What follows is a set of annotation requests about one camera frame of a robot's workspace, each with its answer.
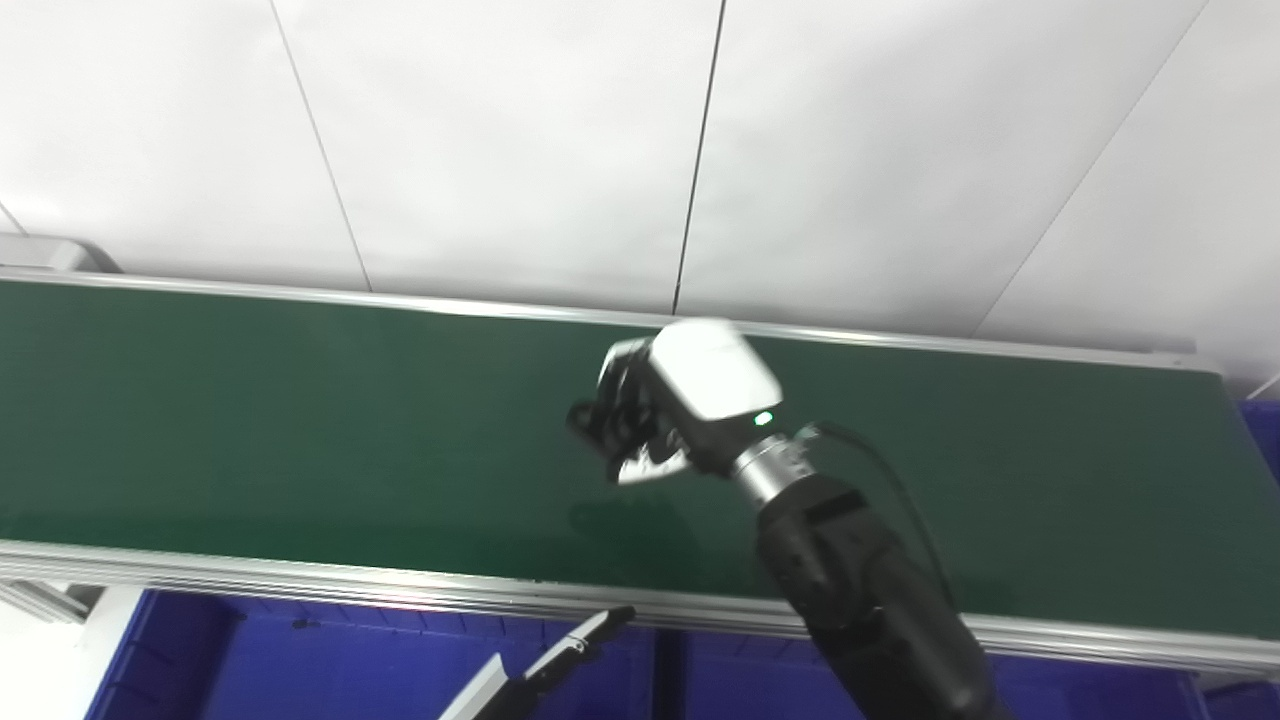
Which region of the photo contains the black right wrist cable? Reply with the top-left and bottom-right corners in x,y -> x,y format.
795,420 -> 959,613

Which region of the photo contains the grey conveyor end housing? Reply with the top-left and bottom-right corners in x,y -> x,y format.
0,233 -> 123,274

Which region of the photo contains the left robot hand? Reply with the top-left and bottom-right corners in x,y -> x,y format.
437,605 -> 638,720

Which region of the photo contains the green conveyor belt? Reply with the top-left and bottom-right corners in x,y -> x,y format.
0,280 -> 1280,641
0,265 -> 1280,683

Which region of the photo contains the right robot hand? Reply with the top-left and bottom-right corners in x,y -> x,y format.
565,318 -> 786,488

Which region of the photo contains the aluminium conveyor support leg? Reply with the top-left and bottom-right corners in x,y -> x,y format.
0,580 -> 103,627

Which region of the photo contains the blue plastic bin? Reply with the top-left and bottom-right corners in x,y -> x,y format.
655,628 -> 1211,720
1235,400 -> 1280,483
1195,675 -> 1280,720
85,588 -> 661,720

